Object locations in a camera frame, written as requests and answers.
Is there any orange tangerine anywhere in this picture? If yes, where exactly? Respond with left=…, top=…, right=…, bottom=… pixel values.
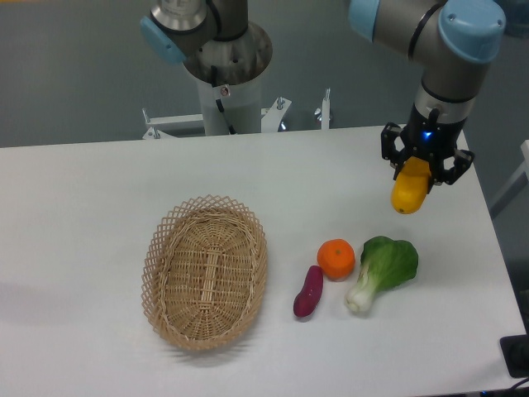
left=317, top=239, right=355, bottom=280

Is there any white metal base frame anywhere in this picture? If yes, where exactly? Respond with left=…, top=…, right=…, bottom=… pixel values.
left=142, top=88, right=333, bottom=140

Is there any yellow mango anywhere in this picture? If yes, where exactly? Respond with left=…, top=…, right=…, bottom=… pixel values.
left=391, top=156, right=431, bottom=214

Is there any black cable on pedestal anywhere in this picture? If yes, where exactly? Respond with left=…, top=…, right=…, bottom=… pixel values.
left=210, top=65, right=237, bottom=136

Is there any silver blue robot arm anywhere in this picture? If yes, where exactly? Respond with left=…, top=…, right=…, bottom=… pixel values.
left=140, top=1, right=506, bottom=193

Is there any green bok choy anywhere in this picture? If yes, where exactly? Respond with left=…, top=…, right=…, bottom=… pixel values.
left=345, top=236, right=419, bottom=313

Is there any purple sweet potato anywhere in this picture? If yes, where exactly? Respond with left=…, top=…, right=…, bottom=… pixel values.
left=293, top=265, right=323, bottom=318

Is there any oval wicker basket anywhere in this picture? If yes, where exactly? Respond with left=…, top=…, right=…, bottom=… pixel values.
left=141, top=195, right=268, bottom=351

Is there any black device at table edge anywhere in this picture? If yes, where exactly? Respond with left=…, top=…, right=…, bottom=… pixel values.
left=499, top=334, right=528, bottom=378

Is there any white frame at right edge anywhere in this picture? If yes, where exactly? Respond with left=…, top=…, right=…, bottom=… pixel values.
left=488, top=140, right=528, bottom=219

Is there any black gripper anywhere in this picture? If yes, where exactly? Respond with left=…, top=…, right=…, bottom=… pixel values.
left=381, top=103, right=474, bottom=186

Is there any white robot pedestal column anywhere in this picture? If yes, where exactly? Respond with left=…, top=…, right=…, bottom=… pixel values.
left=183, top=20, right=274, bottom=136

